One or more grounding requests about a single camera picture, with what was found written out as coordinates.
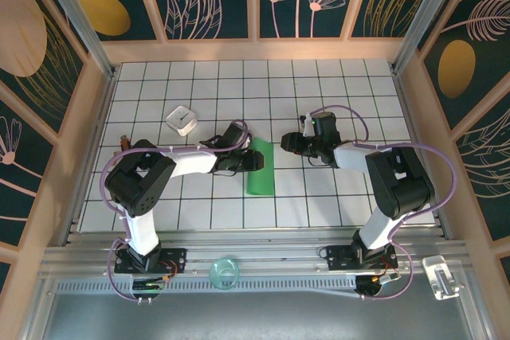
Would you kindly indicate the green cloth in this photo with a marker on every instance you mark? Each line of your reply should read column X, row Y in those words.
column 261, row 184

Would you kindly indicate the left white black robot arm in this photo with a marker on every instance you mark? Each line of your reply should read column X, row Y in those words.
column 191, row 162

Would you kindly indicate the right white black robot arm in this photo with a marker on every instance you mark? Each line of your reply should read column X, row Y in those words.
column 350, row 157

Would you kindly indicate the white square clock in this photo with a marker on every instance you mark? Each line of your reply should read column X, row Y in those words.
column 182, row 119

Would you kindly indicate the brown red hand tool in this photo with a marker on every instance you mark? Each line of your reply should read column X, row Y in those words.
column 125, row 143

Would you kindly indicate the clear green glass bowl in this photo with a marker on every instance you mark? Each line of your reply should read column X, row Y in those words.
column 215, row 276

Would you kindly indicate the clear acrylic holder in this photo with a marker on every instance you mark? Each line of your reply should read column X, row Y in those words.
column 440, row 276

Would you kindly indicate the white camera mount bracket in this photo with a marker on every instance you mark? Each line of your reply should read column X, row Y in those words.
column 307, row 124

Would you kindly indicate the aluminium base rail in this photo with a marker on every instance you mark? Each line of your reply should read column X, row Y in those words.
column 259, row 252

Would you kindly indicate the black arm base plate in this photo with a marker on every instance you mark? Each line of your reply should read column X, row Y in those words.
column 336, row 260
column 179, row 254

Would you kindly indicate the aluminium frame post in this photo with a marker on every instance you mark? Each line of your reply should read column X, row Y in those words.
column 75, row 17
column 430, row 9

